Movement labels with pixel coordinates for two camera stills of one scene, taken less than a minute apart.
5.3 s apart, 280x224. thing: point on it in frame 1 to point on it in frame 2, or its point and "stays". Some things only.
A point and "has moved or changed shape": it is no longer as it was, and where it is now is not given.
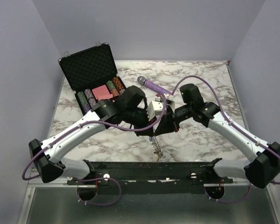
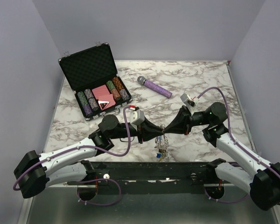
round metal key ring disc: (156, 143) has moved or changed shape
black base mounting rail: (150, 178) stays
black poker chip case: (92, 74) stays
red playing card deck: (101, 92) stays
